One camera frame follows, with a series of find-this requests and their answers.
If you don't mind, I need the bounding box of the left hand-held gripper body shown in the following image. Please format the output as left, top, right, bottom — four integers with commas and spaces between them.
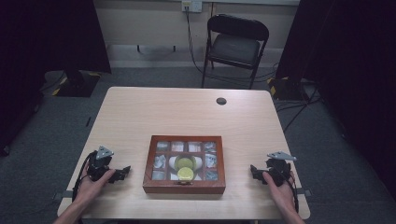
86, 145, 115, 183

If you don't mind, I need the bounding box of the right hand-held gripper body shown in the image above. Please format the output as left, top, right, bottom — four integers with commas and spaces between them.
263, 150, 298, 188

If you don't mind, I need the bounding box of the wooden box with glass lid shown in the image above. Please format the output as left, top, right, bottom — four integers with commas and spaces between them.
142, 134, 227, 195

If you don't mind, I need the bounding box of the person's right hand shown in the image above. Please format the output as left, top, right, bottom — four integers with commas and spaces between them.
262, 171, 299, 217

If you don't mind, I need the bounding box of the person's left hand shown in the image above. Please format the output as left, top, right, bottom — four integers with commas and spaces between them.
74, 169, 117, 204

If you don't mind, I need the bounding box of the set of grey sachets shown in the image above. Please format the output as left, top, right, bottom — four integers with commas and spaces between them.
151, 141, 219, 182

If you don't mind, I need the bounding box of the yellow-green round object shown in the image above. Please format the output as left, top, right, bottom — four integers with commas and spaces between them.
167, 154, 204, 182

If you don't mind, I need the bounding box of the black stand base striped tape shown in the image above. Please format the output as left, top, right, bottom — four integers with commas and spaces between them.
266, 76, 311, 102
51, 70, 102, 98

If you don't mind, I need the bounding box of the black folding chair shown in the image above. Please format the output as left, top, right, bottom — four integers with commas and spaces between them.
201, 13, 271, 91

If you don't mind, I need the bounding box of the dark curtain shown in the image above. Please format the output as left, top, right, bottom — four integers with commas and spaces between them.
275, 0, 396, 202
0, 0, 112, 158

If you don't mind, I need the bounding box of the right hand-held gripper cable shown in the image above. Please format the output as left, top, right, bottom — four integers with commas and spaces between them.
278, 172, 301, 214

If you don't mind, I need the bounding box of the black table edge strap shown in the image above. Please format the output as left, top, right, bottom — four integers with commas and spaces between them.
295, 188, 313, 198
51, 189, 78, 201

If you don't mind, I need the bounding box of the bundle of black floor cables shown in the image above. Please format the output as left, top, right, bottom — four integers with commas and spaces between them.
274, 83, 323, 133

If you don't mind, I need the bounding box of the white wall socket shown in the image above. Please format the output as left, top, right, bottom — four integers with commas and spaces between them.
181, 0, 204, 14

